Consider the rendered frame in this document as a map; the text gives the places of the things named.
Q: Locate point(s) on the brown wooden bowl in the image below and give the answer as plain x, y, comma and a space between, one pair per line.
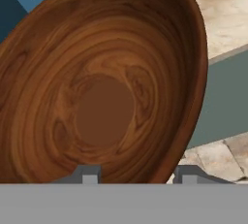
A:
103, 82

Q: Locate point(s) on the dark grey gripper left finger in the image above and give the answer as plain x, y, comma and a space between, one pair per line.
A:
86, 173

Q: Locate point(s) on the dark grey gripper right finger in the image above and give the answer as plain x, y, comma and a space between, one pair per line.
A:
190, 174

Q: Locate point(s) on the grey-green counter cabinet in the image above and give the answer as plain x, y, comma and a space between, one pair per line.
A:
223, 102

